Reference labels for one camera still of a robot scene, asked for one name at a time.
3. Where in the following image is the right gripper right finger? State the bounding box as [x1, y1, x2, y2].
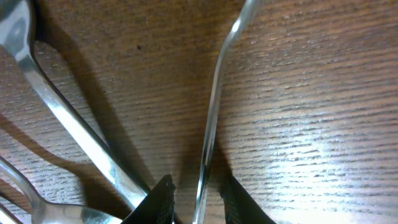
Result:
[221, 175, 275, 224]

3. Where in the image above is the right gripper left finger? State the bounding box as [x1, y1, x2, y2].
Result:
[121, 175, 176, 224]

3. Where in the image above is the large steel spoon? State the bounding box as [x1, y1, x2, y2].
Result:
[1, 158, 123, 224]
[1, 205, 22, 224]

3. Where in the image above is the steel fork with wide tines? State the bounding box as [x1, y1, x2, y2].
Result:
[1, 0, 147, 210]

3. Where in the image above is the steel fork with curved handle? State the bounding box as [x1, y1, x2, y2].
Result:
[192, 0, 261, 224]

